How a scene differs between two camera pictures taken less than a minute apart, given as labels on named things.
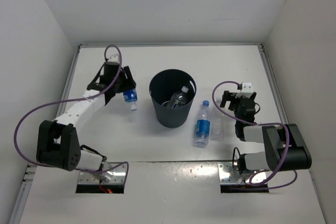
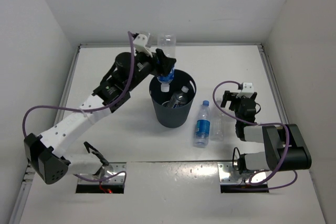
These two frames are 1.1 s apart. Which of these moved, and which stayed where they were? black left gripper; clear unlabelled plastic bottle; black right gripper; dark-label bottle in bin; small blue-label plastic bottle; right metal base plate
Moved: black left gripper; small blue-label plastic bottle
Stayed: black right gripper; clear unlabelled plastic bottle; right metal base plate; dark-label bottle in bin
